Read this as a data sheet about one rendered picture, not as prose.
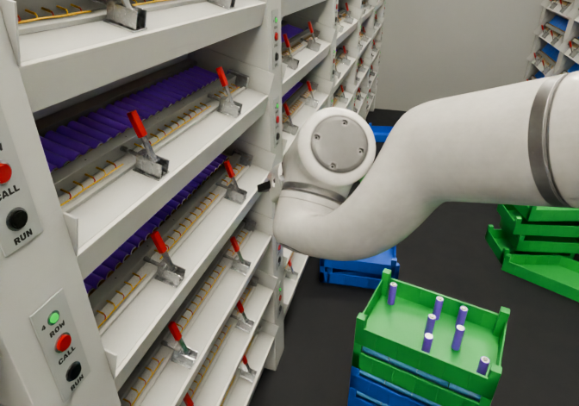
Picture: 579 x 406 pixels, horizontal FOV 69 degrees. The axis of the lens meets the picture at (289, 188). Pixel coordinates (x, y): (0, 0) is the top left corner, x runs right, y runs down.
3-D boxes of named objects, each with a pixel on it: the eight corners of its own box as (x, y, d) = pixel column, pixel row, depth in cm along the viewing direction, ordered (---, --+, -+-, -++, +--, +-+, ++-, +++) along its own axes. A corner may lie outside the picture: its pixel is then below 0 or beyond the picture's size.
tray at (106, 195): (264, 113, 96) (279, 54, 89) (76, 287, 45) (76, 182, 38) (185, 82, 98) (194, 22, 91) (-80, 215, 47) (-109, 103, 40)
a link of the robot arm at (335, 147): (333, 213, 55) (351, 147, 57) (365, 203, 42) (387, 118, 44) (272, 195, 54) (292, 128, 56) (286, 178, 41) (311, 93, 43)
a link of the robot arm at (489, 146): (578, 323, 28) (307, 257, 53) (611, 107, 31) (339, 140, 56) (513, 300, 23) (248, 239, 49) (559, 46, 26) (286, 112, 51)
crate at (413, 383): (494, 356, 104) (501, 333, 101) (482, 425, 89) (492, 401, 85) (378, 312, 117) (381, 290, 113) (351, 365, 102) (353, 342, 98)
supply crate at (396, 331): (501, 333, 101) (510, 308, 97) (492, 401, 85) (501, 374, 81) (381, 290, 113) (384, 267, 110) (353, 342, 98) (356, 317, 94)
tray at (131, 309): (266, 186, 105) (280, 138, 98) (112, 399, 54) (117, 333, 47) (194, 156, 107) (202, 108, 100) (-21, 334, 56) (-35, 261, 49)
